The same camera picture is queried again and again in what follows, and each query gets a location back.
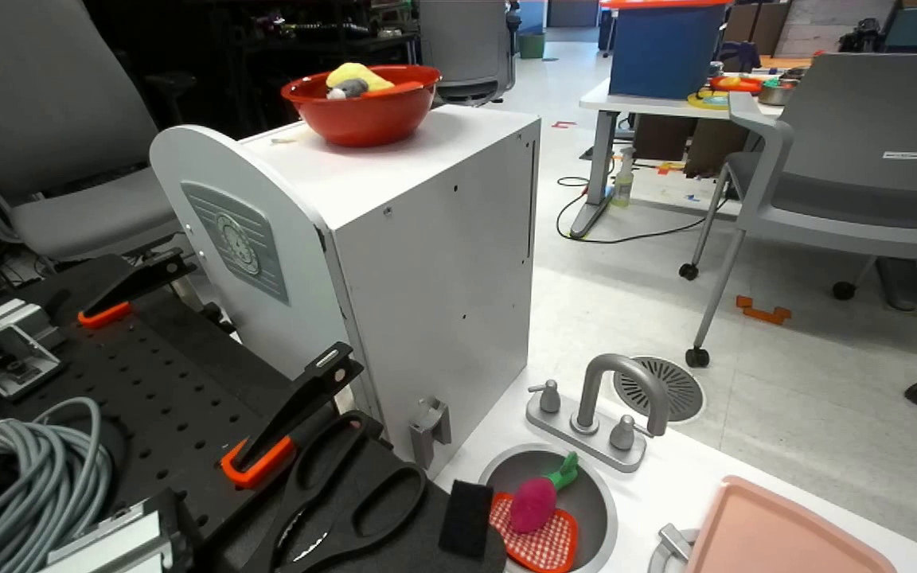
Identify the purple fluffy ball toy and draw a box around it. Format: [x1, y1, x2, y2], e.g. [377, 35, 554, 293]
[507, 476, 562, 538]

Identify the red plastic bowl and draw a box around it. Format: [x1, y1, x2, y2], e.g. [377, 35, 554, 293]
[278, 61, 445, 149]

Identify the black scissors orange pivot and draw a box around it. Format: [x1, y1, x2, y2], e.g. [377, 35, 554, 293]
[263, 418, 434, 573]

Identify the black floor cable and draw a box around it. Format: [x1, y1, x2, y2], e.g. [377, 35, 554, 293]
[554, 168, 712, 247]

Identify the orange bin lid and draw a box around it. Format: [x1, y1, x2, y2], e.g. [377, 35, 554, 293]
[594, 0, 737, 16]

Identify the grey coiled cable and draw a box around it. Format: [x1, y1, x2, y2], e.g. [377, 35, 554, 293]
[0, 396, 118, 573]

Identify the grey office chair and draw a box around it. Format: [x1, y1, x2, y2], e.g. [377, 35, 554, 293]
[679, 52, 917, 414]

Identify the pink plastic tray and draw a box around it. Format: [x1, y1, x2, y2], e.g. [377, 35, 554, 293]
[680, 476, 897, 573]

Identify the black clamp orange handle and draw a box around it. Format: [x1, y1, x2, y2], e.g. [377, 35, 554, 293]
[216, 341, 365, 494]
[74, 247, 205, 335]

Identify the white desk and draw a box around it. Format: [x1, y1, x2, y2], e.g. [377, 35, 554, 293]
[575, 75, 797, 241]

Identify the black pegboard table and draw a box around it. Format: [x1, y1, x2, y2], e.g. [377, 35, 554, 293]
[0, 251, 511, 573]

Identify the clear spray bottle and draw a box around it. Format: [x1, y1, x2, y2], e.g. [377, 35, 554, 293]
[608, 148, 636, 207]

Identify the blue storage bin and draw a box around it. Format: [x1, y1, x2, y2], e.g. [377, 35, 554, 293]
[605, 4, 734, 102]

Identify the yellow plush toy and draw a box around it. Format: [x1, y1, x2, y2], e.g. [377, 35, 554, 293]
[323, 61, 399, 98]

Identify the large grey chair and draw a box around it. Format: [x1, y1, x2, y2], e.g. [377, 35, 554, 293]
[0, 0, 185, 269]

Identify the metal bracket plate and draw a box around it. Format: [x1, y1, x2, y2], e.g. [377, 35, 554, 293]
[0, 321, 65, 404]

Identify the grey toy faucet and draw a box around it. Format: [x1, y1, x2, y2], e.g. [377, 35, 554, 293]
[523, 350, 671, 479]

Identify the white toy kitchen cabinet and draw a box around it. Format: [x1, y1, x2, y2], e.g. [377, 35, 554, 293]
[146, 102, 545, 472]

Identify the small black block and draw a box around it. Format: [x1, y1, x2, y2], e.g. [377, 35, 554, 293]
[435, 479, 498, 560]

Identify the grey round sink basin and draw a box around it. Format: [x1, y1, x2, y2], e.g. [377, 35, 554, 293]
[479, 438, 622, 573]

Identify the white toy kitchen counter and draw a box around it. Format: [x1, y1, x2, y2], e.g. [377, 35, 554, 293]
[424, 363, 917, 573]

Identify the small orange floor tape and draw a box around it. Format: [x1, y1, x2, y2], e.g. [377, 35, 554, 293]
[737, 293, 797, 328]

